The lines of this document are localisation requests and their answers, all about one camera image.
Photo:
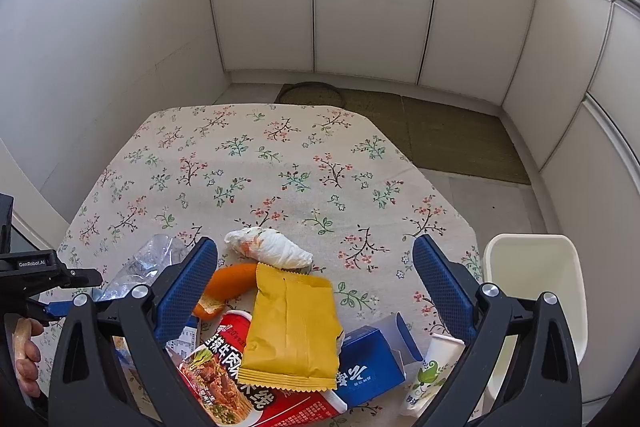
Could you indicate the clear plastic wrapper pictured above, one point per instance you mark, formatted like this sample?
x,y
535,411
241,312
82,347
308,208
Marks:
x,y
145,259

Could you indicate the white paper cup green print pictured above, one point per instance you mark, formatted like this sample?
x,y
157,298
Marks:
x,y
430,372

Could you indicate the orange peel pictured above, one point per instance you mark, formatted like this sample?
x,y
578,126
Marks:
x,y
230,282

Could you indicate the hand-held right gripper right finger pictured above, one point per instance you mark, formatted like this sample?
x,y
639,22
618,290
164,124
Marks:
x,y
442,288

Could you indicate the person's left hand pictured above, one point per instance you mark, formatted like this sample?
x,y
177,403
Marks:
x,y
27,367

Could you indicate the red instant noodle packet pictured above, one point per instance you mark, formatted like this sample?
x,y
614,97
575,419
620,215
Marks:
x,y
225,377

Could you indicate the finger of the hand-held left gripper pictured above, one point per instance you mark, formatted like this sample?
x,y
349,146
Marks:
x,y
57,308

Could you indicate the round sieve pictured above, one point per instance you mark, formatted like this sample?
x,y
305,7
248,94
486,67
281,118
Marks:
x,y
310,94

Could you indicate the blue carton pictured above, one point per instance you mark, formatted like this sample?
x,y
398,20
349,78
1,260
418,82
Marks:
x,y
372,367

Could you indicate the floral tablecloth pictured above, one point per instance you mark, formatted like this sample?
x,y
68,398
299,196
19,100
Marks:
x,y
280,187

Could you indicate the white tissue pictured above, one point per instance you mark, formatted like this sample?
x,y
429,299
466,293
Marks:
x,y
272,247

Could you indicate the white trash bin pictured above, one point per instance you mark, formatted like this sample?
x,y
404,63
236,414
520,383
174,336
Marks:
x,y
535,277

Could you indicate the brown floor mat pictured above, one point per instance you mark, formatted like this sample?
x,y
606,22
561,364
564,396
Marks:
x,y
450,142

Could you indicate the yellow snack packet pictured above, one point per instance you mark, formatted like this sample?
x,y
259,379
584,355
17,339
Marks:
x,y
292,332

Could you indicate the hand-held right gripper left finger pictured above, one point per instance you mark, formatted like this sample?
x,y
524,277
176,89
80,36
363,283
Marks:
x,y
187,292

